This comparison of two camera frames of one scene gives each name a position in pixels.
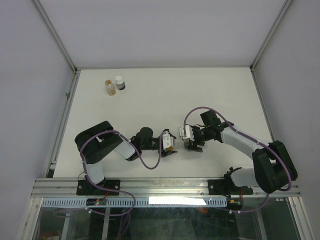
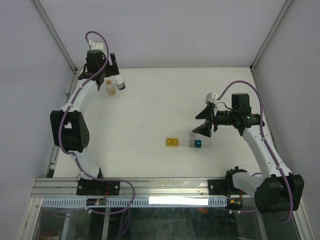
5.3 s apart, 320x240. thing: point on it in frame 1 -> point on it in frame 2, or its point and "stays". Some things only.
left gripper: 167,152 -> 113,69
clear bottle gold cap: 110,88 stays
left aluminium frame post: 55,35 stays
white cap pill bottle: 120,82 stays
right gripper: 191,147 -> 208,112
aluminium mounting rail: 150,189 stays
